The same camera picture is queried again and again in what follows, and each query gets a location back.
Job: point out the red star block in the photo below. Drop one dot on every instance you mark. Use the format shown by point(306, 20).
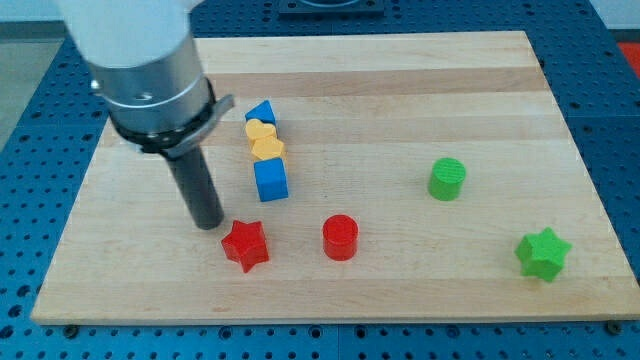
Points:
point(246, 244)

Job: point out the blue triangle block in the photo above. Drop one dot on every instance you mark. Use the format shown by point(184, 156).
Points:
point(263, 112)

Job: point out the yellow hexagon block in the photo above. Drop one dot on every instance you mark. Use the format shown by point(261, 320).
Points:
point(267, 148)

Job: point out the green cylinder block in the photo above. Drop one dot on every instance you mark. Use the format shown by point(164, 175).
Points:
point(446, 179)

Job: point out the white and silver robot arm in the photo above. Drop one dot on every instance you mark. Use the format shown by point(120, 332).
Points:
point(145, 66)

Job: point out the yellow heart block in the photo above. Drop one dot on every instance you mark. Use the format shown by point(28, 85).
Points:
point(255, 130)

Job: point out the red cylinder block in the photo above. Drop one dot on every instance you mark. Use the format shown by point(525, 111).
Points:
point(340, 237)

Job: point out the wooden board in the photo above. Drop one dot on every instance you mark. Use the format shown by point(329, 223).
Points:
point(363, 119)

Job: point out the blue cube block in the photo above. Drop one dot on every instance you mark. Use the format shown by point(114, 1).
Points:
point(271, 179)

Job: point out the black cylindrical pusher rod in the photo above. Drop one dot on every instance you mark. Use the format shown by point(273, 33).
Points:
point(193, 179)

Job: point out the green star block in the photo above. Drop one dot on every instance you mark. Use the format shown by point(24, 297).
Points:
point(542, 255)

